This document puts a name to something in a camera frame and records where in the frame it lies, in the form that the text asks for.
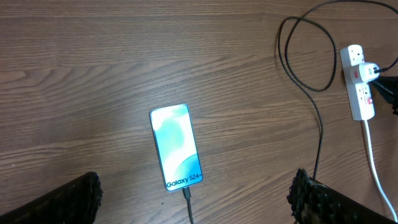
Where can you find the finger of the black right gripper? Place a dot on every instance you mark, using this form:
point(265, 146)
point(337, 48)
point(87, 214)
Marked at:
point(387, 87)

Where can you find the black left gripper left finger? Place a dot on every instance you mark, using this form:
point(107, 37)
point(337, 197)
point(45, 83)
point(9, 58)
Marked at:
point(74, 202)

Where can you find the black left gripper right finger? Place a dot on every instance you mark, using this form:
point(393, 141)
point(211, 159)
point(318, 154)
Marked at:
point(315, 203)

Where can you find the Samsung Galaxy smartphone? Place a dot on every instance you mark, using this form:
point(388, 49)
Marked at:
point(176, 146)

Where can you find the white charger plug adapter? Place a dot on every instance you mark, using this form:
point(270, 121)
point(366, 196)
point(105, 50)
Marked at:
point(364, 72)

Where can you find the white power strip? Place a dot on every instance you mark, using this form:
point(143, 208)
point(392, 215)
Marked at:
point(359, 94)

